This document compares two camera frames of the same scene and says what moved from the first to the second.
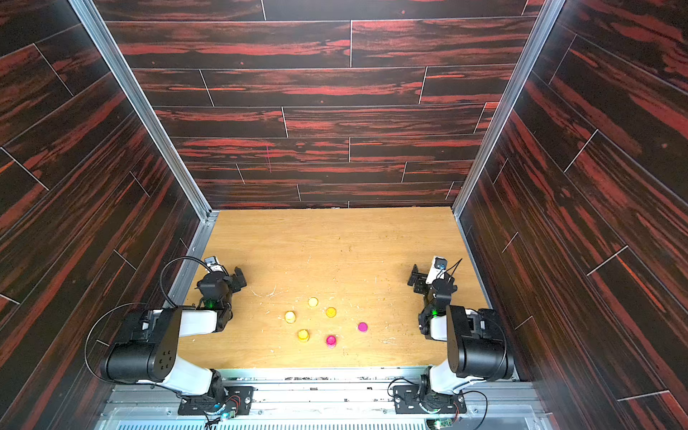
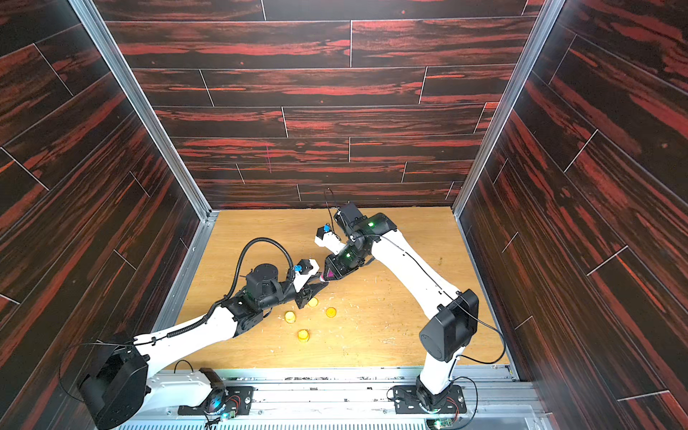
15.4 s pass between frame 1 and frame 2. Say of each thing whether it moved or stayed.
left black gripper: moved
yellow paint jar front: stayed
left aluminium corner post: stayed
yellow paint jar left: stayed
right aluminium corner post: stayed
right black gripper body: moved
